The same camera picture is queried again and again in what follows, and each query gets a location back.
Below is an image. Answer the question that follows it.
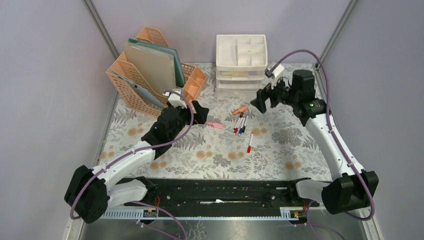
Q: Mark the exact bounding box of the left aluminium frame post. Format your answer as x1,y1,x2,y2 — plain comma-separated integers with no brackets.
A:
82,0,120,59

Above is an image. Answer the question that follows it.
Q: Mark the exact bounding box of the orange plastic file organizer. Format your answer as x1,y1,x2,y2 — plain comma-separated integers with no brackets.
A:
106,26,207,117

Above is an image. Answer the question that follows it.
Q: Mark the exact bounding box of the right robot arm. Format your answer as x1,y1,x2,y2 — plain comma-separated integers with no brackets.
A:
250,69,379,215

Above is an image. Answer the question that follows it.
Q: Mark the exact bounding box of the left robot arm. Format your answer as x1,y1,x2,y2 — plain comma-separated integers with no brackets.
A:
64,100,210,224

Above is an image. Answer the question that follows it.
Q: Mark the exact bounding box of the black cap whiteboard marker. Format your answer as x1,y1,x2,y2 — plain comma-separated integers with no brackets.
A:
234,112,244,130

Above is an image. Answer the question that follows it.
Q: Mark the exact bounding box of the red cap whiteboard marker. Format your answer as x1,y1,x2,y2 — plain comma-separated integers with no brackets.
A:
233,117,243,135

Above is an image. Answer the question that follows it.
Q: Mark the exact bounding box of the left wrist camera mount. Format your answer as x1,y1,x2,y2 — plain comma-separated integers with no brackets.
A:
162,88,187,109

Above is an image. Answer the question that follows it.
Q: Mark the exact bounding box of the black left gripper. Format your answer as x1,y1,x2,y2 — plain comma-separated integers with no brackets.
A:
167,100,209,141

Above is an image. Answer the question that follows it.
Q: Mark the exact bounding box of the pink highlighter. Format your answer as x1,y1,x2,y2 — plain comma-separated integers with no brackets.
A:
205,121,224,129

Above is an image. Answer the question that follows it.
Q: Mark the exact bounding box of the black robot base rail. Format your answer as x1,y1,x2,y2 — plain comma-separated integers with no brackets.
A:
137,176,312,219

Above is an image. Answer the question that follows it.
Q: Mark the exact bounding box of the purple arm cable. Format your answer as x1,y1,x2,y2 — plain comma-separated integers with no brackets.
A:
69,89,196,240
274,49,376,240

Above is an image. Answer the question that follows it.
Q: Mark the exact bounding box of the right aluminium frame post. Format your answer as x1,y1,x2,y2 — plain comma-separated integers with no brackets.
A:
320,0,359,63

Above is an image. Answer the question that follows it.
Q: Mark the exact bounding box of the beige file folder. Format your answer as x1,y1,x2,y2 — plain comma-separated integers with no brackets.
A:
124,43,177,95

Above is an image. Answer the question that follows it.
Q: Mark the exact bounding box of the white plastic drawer unit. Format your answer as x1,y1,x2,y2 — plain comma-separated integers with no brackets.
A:
215,34,268,99

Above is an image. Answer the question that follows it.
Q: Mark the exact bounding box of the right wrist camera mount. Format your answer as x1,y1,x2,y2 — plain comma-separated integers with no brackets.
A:
264,62,285,89

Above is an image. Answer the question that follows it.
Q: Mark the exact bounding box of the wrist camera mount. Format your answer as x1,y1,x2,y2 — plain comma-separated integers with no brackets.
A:
162,88,187,109
264,62,285,89

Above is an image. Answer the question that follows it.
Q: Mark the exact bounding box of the teal file folder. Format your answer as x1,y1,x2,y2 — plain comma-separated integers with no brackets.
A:
128,38,186,88

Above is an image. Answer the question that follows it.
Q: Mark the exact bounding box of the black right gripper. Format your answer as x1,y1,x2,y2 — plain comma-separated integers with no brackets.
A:
250,73,299,114

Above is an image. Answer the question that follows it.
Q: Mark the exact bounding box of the light blue clipboard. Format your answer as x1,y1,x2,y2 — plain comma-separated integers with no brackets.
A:
109,69,165,110

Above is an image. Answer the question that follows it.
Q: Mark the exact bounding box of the aluminium frame post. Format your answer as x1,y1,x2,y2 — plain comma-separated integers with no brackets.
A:
320,0,359,63
82,0,120,59

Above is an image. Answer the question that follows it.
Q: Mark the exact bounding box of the orange highlighter centre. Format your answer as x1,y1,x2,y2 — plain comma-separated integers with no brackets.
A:
232,105,249,116

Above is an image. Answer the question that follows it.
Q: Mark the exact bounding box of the blue cap whiteboard marker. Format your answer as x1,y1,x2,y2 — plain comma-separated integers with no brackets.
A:
238,116,246,136

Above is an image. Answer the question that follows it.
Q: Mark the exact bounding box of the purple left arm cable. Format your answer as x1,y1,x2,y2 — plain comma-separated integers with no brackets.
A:
69,89,196,240

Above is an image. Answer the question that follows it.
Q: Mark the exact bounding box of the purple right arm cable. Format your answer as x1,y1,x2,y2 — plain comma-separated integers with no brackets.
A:
274,49,376,240

